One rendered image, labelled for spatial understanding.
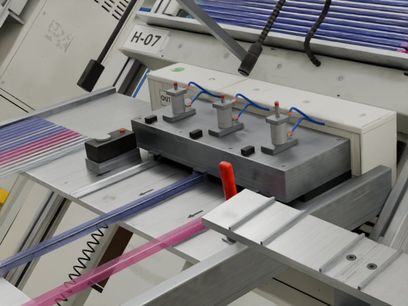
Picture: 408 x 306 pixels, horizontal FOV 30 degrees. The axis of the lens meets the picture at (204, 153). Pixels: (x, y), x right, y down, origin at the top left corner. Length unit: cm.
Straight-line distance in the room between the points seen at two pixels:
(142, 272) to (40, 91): 130
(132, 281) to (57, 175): 227
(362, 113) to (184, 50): 48
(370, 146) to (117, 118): 53
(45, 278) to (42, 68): 172
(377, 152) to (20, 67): 145
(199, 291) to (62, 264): 298
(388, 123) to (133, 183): 38
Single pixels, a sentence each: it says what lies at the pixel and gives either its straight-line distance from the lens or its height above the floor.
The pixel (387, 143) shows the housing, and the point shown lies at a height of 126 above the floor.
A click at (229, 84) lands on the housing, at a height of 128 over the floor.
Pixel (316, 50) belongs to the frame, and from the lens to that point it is 127.
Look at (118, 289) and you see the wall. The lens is 350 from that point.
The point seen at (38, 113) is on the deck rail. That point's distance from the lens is 149.
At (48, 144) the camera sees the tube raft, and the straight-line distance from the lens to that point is 132.
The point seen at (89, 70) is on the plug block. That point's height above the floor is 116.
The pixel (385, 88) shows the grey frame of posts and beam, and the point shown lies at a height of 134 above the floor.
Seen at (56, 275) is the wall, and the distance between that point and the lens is 385.
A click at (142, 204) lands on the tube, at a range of 106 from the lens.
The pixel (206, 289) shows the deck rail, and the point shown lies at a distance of 89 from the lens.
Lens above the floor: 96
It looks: 9 degrees up
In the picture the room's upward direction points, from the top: 28 degrees clockwise
